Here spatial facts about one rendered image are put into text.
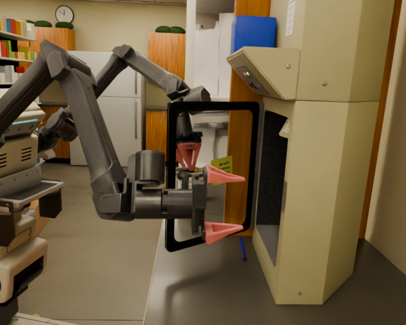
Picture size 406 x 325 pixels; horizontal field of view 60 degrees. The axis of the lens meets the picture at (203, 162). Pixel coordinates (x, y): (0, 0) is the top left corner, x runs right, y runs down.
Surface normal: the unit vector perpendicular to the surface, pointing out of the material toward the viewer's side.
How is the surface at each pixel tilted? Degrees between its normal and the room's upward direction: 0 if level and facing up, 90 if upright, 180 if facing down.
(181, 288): 0
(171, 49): 90
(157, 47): 90
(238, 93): 90
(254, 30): 90
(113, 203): 67
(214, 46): 82
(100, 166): 58
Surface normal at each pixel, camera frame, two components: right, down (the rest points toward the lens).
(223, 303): 0.04, -0.97
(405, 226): -1.00, -0.03
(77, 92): -0.40, -0.23
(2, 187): 0.98, 0.09
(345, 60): 0.04, 0.23
